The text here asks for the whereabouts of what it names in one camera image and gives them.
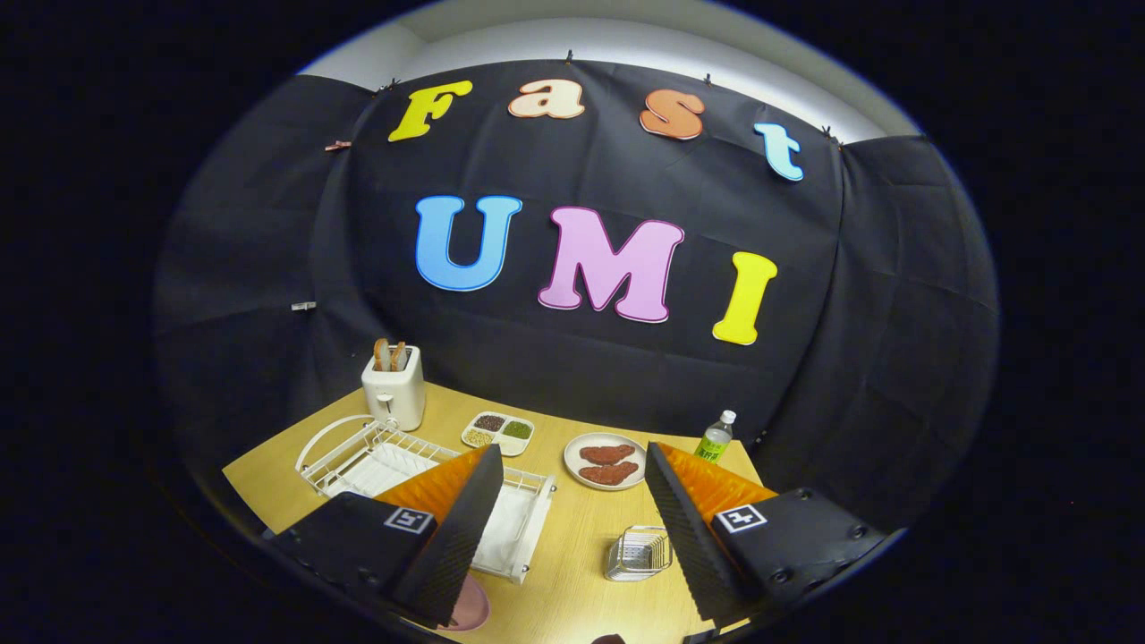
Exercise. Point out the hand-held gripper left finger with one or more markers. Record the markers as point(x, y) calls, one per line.
point(461, 537)

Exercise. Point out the pink plate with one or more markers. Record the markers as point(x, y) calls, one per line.
point(472, 606)

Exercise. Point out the reddish brown meat piece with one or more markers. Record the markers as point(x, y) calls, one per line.
point(606, 453)
point(610, 473)

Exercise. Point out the black backdrop cloth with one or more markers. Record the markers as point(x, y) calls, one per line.
point(555, 376)

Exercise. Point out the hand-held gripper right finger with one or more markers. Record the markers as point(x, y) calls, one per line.
point(684, 546)

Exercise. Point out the white round serving plate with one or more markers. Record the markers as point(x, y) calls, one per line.
point(572, 470)

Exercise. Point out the white toaster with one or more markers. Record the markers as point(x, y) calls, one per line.
point(398, 398)

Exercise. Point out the white divided seasoning dish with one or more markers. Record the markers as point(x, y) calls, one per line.
point(498, 434)

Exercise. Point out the brown toast slice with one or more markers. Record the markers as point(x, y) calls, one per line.
point(382, 355)
point(399, 357)

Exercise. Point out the green label drink bottle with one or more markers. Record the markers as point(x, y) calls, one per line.
point(714, 445)

